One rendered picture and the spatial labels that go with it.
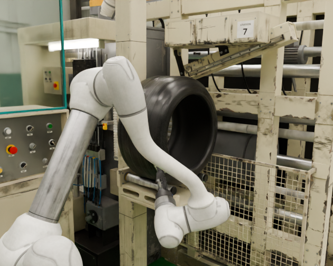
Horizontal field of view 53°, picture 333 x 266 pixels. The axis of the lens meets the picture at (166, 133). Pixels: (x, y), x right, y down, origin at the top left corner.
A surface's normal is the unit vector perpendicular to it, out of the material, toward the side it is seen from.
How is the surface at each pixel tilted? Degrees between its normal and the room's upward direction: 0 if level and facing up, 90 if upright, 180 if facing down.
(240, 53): 90
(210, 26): 90
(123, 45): 90
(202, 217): 92
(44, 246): 6
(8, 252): 49
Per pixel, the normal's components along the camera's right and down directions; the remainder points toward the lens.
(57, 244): 0.05, -0.98
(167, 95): 0.18, -0.40
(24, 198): 0.75, 0.12
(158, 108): 0.10, -0.22
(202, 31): -0.66, 0.13
